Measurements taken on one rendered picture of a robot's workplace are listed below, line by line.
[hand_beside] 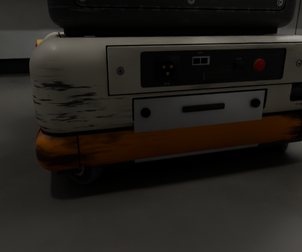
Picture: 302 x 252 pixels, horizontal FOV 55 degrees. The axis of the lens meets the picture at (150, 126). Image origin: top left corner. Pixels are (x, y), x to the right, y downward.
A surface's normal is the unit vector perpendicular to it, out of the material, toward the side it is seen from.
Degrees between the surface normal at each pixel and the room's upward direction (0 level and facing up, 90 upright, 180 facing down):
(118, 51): 90
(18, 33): 90
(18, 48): 90
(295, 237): 0
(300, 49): 90
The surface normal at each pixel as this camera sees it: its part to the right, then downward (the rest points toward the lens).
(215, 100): 0.29, 0.31
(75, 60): 0.29, 0.02
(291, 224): 0.00, -0.95
